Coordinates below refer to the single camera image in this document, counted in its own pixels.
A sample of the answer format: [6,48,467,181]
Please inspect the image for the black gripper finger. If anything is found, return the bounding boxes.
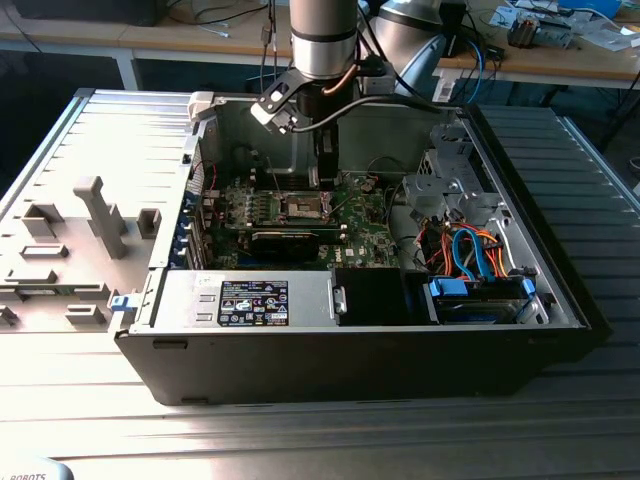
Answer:
[315,124,342,192]

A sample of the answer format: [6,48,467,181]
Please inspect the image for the CPU socket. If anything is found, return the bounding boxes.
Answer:
[276,189,332,224]

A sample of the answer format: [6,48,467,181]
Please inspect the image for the CPU cooler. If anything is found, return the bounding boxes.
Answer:
[507,13,542,50]

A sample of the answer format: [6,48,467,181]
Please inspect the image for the green motherboard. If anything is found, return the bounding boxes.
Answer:
[202,169,404,272]

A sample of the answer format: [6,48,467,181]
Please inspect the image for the black graphics card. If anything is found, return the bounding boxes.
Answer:
[248,228,322,262]

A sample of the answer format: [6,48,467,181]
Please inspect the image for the metal drive cage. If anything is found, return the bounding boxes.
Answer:
[401,122,511,229]

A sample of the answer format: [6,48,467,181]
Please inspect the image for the white case latch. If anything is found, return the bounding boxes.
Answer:
[187,90,226,124]

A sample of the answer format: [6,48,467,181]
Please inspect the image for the black monitor stand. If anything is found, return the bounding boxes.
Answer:
[439,0,471,60]

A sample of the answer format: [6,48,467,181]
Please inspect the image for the blue expansion card retainer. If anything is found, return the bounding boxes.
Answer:
[168,189,199,271]

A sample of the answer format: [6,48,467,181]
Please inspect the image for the hard disk in blue carrier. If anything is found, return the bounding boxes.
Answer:
[422,276,537,326]

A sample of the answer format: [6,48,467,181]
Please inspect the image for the wooden desk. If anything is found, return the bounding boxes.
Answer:
[0,2,294,92]
[430,9,640,92]

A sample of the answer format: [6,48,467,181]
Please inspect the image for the grey power supply unit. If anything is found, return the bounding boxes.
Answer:
[149,269,337,329]

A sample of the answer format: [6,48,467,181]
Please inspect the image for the black PC case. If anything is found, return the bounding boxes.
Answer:
[113,88,614,407]

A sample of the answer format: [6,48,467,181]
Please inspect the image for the black monitor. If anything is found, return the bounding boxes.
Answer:
[9,0,166,27]

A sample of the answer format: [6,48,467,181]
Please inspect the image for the grey parts rack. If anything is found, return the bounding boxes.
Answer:
[0,174,164,335]

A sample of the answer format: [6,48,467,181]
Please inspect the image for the blue box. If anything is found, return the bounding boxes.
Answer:
[557,0,624,17]

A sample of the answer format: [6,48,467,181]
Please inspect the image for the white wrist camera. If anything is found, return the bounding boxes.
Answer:
[249,79,297,135]

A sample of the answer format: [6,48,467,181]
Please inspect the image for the black camera cable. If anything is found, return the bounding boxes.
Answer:
[292,94,451,134]

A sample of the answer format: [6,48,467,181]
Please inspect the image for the grey hanging cable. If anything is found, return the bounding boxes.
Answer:
[258,0,279,96]

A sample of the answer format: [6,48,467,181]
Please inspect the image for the red power wires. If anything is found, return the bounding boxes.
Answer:
[418,222,454,274]

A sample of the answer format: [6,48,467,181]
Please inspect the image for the blue data wire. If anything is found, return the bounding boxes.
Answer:
[448,223,494,284]

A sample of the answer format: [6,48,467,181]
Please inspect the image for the blue cable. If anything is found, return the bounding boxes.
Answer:
[467,38,491,94]

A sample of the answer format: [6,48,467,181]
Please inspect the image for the orange power wires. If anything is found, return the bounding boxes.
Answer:
[469,228,507,279]

